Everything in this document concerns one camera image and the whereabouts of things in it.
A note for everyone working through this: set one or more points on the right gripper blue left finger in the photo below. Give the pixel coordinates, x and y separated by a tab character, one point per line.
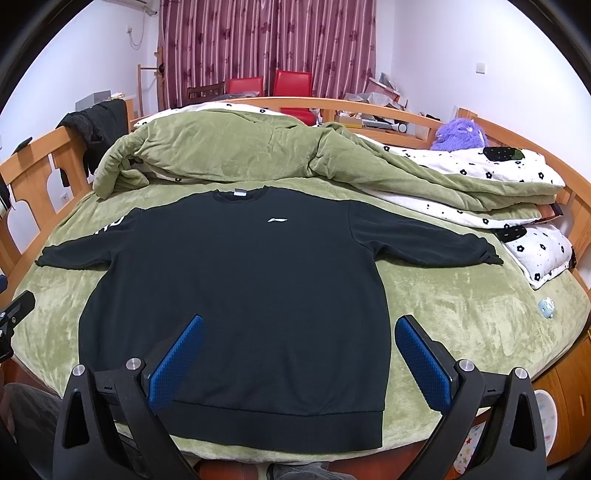
87	444

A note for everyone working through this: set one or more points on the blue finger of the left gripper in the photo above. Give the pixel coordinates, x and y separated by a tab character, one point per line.
11	317

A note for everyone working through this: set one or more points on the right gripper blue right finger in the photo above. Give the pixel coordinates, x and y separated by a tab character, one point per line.
512	443

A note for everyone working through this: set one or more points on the black sweatshirt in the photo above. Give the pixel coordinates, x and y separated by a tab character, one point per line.
297	336

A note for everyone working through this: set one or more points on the white round bin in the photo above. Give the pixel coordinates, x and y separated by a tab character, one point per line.
549	418

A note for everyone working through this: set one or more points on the green plush bed sheet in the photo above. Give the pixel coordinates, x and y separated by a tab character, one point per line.
488	314

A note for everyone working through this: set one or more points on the small light blue toy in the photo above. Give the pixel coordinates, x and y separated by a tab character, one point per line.
547	307

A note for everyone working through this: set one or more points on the black jacket on headboard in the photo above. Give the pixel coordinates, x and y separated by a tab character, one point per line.
99	126

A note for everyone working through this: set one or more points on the green folded quilt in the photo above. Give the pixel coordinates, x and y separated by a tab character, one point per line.
258	143

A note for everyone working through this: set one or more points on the wooden coat rack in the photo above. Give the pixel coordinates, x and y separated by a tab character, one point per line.
150	84

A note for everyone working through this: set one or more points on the purple plush toy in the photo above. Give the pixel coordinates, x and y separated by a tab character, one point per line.
459	134

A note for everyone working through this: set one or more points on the maroon striped curtain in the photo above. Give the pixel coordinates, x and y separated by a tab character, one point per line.
209	42

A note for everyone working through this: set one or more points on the left red chair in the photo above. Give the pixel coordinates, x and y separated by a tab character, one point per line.
252	86

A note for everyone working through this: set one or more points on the air conditioner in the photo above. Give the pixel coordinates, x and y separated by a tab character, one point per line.
148	7

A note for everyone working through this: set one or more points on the wooden bed frame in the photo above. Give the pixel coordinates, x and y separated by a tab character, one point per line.
27	172

